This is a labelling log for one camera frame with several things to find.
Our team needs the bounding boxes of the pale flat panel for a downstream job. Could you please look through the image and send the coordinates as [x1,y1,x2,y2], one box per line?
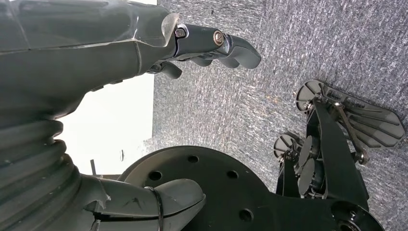
[55,0,158,177]

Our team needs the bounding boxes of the black robot leg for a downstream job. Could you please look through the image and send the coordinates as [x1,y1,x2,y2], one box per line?
[117,99,385,231]

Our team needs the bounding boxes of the black robot foot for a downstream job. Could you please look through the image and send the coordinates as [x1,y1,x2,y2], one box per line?
[273,79,406,160]

